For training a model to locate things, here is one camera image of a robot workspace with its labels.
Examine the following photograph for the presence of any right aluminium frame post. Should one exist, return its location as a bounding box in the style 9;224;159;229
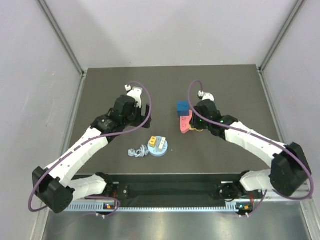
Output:
257;0;306;74

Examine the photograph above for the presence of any light blue socket cord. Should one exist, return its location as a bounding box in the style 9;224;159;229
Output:
127;144;149;158

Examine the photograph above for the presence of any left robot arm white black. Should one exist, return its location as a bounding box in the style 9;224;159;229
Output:
31;87;151;214

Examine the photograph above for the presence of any left aluminium frame post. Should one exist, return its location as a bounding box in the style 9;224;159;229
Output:
36;0;85;77

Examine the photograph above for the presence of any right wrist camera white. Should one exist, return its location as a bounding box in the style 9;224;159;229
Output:
197;90;215;102

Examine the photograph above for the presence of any light blue round socket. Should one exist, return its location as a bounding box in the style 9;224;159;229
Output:
147;136;169;157

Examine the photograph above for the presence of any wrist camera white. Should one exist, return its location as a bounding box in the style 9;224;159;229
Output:
124;84;143;108
197;90;215;102

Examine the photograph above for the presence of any blue cube plug adapter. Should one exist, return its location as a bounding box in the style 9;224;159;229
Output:
177;101;190;117

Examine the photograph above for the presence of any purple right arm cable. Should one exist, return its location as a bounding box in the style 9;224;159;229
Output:
187;79;315;218

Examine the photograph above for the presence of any pink triangular power strip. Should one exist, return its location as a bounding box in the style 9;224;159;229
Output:
180;110;193;134

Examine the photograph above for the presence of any white square charger plug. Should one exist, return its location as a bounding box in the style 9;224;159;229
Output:
158;137;166;152

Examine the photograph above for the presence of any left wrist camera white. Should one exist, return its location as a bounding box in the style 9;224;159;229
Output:
124;84;143;108

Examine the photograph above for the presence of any grey slotted cable duct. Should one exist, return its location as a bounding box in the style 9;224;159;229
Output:
67;201;253;213

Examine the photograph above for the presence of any aluminium frame post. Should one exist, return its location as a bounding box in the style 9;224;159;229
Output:
257;0;306;74
36;0;85;77

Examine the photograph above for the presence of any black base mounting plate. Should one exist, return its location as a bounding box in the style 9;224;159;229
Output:
98;172;262;203

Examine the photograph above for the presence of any yellow plug adapter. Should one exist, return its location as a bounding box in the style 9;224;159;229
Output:
148;136;157;148

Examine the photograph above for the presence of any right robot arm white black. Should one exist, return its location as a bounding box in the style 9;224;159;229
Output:
190;96;311;198

